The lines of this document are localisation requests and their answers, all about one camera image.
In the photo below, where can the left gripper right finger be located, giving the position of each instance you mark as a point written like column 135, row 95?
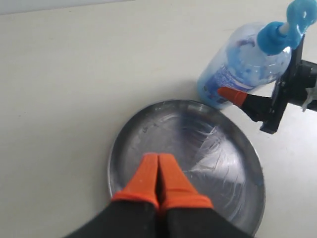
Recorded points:
column 188, row 213

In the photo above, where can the blue pump lotion bottle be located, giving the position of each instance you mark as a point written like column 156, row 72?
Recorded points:
column 256, row 54

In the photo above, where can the round steel plate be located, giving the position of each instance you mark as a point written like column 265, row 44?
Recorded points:
column 212, row 151

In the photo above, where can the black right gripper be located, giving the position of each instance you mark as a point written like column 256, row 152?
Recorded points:
column 290, row 88

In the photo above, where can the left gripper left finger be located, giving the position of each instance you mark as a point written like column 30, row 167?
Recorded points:
column 132, row 211

